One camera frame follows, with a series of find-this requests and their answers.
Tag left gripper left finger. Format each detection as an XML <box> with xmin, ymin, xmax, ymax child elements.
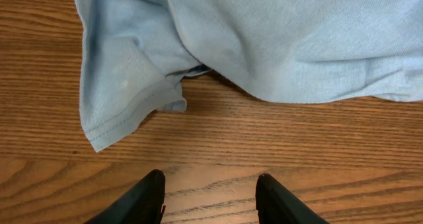
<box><xmin>85</xmin><ymin>169</ymin><xmax>165</xmax><ymax>224</ymax></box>

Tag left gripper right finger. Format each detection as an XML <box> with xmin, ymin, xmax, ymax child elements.
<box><xmin>255</xmin><ymin>173</ymin><xmax>328</xmax><ymax>224</ymax></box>

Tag light blue t-shirt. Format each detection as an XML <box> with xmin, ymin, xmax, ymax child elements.
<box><xmin>74</xmin><ymin>0</ymin><xmax>422</xmax><ymax>151</ymax></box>

